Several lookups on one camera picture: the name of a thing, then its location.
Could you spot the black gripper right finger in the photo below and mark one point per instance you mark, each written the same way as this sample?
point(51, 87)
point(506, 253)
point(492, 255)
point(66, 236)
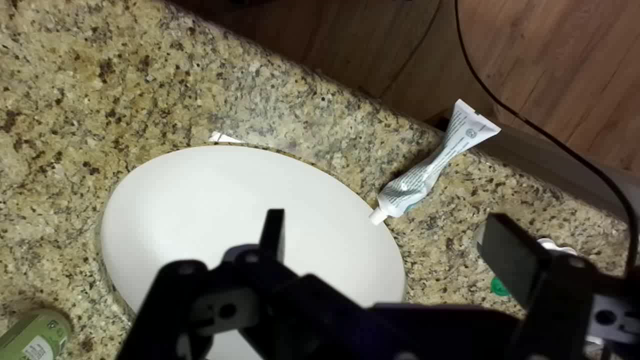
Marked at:
point(566, 298)

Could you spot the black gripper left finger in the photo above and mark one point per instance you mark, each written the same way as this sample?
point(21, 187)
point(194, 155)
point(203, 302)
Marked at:
point(190, 304)

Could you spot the green label pump soap bottle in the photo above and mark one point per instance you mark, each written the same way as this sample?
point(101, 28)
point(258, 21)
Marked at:
point(38, 335)

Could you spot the green contact lens cap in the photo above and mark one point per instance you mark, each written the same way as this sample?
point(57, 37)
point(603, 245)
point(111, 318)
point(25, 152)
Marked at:
point(499, 288)

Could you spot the white oval sink basin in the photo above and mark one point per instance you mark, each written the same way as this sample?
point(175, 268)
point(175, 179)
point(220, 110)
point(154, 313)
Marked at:
point(196, 203)

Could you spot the crumpled toothpaste tube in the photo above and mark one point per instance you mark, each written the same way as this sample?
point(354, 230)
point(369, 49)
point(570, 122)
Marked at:
point(466, 129)

